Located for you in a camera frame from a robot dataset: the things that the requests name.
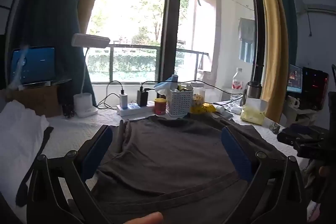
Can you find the white desk lamp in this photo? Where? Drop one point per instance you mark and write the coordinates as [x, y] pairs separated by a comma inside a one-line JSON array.
[[84, 106]]

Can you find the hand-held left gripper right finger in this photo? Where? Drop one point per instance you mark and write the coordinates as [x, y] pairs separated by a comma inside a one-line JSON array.
[[236, 154]]

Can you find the white air conditioner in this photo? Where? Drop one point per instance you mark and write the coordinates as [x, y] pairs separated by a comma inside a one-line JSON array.
[[320, 5]]

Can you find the clear snack jar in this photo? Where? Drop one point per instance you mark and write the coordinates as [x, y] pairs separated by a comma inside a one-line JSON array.
[[198, 99]]

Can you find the hanging grey cloth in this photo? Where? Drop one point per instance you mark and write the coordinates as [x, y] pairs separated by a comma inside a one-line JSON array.
[[246, 29]]

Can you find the white folded clothes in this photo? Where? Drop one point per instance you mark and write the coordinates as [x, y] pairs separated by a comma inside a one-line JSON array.
[[18, 134]]

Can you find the person's left hand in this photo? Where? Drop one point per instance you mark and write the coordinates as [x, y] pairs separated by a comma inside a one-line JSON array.
[[147, 218]]

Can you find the white charger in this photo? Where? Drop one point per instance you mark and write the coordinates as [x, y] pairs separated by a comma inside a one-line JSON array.
[[123, 100]]

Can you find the grey flat box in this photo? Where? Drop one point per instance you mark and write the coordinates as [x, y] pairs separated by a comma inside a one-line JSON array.
[[225, 114]]

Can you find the grey t-shirt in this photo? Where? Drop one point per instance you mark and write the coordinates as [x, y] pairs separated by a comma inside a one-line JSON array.
[[168, 155]]

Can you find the yellow tissue pack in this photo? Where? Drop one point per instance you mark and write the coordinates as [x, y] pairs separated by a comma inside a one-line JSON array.
[[253, 115]]

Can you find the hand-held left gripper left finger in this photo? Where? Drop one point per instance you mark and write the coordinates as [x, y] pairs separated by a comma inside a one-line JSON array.
[[97, 153]]

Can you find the white power strip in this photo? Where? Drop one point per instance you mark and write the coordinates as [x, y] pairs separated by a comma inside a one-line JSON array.
[[134, 110]]

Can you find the steel thermos mug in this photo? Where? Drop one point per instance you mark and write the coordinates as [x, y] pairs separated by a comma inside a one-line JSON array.
[[254, 91]]

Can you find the yellow snack bag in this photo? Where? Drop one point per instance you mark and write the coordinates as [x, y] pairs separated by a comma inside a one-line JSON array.
[[202, 109]]

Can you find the white perforated basket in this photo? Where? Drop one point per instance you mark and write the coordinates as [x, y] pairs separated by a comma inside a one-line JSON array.
[[180, 103]]

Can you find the white quilted table cover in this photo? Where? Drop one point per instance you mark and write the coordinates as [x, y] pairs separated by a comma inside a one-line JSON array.
[[73, 129]]

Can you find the computer monitor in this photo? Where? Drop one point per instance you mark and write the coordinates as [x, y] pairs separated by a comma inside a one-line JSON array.
[[294, 79]]

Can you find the cardboard box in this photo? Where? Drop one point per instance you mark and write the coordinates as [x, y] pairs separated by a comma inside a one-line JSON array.
[[34, 102]]

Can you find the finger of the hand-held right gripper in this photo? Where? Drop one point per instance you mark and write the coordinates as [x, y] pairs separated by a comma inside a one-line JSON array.
[[291, 139], [302, 130]]

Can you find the red can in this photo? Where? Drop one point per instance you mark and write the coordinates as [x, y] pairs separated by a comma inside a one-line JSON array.
[[160, 106]]

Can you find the black computer case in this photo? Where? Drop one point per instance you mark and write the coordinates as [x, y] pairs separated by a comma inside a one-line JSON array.
[[315, 87]]

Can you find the white mug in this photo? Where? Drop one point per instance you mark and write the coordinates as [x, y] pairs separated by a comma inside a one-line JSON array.
[[292, 102]]

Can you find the person's right hand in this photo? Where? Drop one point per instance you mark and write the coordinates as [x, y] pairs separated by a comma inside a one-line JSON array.
[[325, 171]]

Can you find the blue face mask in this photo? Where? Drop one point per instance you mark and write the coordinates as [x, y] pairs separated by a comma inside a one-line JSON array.
[[164, 86]]

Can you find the white earbuds case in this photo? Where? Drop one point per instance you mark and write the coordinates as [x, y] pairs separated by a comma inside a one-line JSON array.
[[236, 109]]

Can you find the small grey figurine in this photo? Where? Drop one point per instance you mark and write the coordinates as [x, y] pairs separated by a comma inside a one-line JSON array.
[[274, 128]]

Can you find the dark window frame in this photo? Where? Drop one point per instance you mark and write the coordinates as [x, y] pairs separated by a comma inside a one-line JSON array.
[[170, 16]]

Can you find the clear water bottle red label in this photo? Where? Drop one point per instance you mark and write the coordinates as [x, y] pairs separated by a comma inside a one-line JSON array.
[[237, 83]]

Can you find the laptop with blue screen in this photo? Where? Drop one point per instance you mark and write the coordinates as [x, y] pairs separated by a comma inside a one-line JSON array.
[[34, 64]]

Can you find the white plastic bottle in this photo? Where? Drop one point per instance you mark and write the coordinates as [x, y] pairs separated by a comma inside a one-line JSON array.
[[219, 108]]

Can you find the black charger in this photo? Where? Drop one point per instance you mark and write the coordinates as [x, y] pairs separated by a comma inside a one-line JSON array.
[[142, 98]]

